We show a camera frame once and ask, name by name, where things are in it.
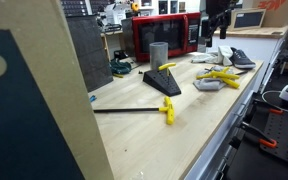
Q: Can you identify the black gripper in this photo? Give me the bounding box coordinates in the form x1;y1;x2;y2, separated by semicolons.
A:
205;0;234;40

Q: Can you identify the small yellow T-handle hex key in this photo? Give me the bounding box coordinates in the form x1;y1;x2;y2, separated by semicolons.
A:
196;73;218;81

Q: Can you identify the silver cylindrical container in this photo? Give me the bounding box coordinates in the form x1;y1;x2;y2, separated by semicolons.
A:
149;41;169;72

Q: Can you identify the cream white cloth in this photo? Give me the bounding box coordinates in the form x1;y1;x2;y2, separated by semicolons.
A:
191;45;234;67

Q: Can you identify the framed small blackboard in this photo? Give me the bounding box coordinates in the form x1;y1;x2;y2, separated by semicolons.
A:
228;8;267;32

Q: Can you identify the grey canvas sneaker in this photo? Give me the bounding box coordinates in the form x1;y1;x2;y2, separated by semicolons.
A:
228;46;257;70

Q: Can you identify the grey knit cloth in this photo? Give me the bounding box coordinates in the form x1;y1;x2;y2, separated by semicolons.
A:
192;65;238;92

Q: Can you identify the red and black microwave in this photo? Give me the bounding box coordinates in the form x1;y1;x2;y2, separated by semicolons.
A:
132;12;202;63

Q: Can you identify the cardboard box red print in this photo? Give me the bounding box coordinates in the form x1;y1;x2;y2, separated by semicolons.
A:
242;0;288;29

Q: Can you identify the black wedge hex key holder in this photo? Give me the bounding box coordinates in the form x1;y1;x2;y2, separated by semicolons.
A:
142;68;182;98

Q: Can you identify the grey metal plate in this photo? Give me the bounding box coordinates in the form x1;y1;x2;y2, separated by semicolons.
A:
121;17;136;58

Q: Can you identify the small wooden table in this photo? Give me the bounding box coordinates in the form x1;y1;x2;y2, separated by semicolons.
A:
100;29;125;63

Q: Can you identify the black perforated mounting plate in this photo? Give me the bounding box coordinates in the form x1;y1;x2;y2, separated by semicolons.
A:
259;109;288;169

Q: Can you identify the dark grey mesh panel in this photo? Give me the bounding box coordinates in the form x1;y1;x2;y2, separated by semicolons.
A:
66;14;114;93

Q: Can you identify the medium yellow T-handle hex key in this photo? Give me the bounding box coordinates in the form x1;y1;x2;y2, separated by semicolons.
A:
219;66;231;75

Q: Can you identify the large yellow T-handle hex key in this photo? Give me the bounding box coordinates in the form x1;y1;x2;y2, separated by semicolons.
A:
213;70;249;81

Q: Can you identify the thin yellow T-handle hex key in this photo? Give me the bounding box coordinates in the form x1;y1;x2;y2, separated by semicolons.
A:
157;62;178;80

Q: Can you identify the long-shaft yellow T-handle hex key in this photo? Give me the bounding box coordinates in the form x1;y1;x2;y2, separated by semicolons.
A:
93;96;176;126

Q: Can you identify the black clamp orange handle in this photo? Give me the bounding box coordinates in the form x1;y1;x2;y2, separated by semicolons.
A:
253;99;284;116
240;121;278;149

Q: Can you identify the green coiled cable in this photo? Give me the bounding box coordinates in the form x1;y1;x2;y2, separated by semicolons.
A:
109;58;133;76

